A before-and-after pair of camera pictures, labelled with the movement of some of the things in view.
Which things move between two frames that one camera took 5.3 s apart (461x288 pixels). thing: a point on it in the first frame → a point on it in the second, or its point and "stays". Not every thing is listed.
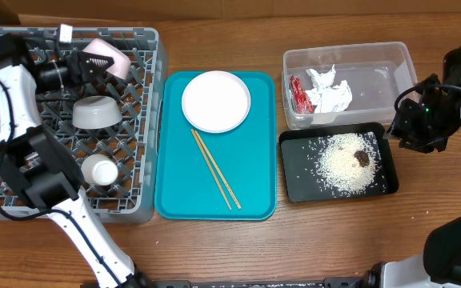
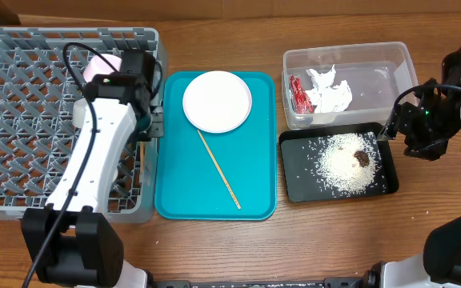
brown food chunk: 362,158 stays
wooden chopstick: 210,169 → 142,155
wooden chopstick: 217,170 stays
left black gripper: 81,68 → 158,130
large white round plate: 215,102 stays
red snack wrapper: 302,102 stays
